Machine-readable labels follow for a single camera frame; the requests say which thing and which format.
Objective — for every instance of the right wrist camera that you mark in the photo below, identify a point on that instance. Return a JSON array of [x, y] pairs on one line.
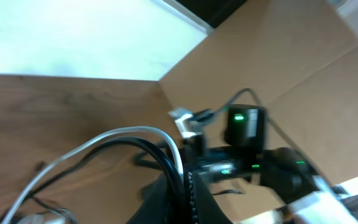
[[183, 119]]

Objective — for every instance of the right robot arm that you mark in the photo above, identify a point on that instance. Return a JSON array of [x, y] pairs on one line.
[[307, 196]]

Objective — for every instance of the cardboard panel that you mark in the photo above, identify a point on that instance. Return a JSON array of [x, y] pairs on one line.
[[301, 60]]

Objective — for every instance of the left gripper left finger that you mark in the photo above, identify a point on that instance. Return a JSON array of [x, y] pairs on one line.
[[155, 205]]

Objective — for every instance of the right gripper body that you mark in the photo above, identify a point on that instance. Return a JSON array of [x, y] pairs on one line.
[[218, 163]]

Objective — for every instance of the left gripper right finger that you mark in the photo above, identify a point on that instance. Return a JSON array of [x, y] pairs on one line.
[[202, 207]]

